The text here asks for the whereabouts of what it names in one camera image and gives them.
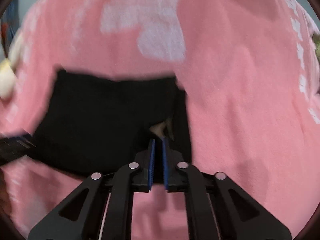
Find black pants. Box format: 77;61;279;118
29;70;192;177

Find cream flower plush toy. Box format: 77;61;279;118
0;28;24;100

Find blue curtain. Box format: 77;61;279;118
1;0;20;56

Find pink fleece blanket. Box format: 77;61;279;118
1;0;319;236

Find green plush toy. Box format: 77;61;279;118
312;33;320;62

